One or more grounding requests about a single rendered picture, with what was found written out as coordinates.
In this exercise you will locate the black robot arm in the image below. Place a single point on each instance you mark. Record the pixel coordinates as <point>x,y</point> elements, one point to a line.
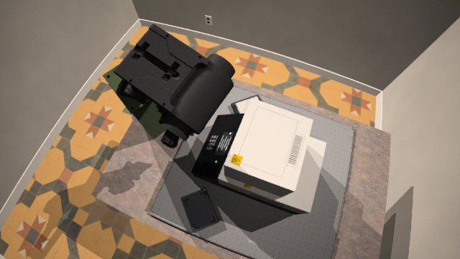
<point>191,95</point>

